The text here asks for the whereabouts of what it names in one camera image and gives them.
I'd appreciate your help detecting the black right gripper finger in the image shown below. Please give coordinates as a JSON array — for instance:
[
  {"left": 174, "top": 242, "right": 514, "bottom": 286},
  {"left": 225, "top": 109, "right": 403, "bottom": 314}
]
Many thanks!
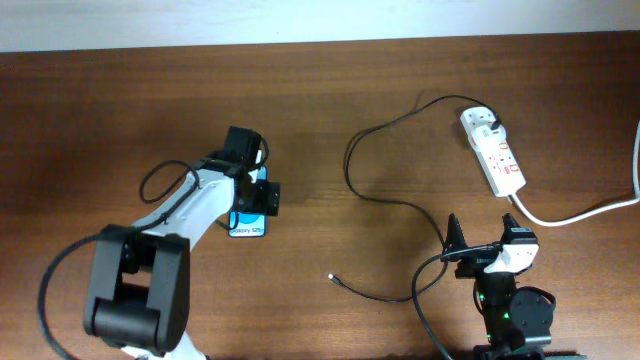
[
  {"left": 444, "top": 213, "right": 468, "bottom": 250},
  {"left": 501, "top": 213, "right": 520, "bottom": 244}
]

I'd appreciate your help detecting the blue screen smartphone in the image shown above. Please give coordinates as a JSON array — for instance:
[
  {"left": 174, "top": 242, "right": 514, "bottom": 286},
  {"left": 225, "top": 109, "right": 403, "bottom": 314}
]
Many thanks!
[{"left": 228, "top": 166, "right": 269, "bottom": 239}]

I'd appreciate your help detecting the black charging cable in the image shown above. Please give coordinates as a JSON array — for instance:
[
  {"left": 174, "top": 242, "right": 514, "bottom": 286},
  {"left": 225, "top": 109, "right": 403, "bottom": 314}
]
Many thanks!
[{"left": 328, "top": 94, "right": 503, "bottom": 304}]

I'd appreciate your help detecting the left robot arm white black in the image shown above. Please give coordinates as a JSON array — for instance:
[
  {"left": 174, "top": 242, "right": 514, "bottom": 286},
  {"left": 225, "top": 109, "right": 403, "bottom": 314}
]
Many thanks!
[{"left": 83, "top": 148, "right": 280, "bottom": 359}]

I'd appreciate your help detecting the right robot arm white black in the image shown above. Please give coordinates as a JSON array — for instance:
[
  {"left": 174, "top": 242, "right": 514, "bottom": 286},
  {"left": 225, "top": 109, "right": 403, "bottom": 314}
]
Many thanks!
[{"left": 445, "top": 213, "right": 556, "bottom": 359}]

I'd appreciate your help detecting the white charger plug adapter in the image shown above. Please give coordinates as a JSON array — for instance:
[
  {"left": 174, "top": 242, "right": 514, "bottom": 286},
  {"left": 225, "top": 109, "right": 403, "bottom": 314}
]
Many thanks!
[{"left": 470, "top": 125, "right": 506, "bottom": 152}]

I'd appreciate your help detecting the white power strip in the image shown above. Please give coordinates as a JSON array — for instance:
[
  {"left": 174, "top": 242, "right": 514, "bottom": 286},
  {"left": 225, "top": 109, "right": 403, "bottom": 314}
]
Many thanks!
[{"left": 460, "top": 106, "right": 526, "bottom": 197}]

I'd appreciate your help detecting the white power strip cord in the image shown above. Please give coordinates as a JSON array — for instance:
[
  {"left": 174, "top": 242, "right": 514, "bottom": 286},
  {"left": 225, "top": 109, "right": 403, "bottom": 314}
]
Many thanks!
[{"left": 507, "top": 119, "right": 640, "bottom": 228}]

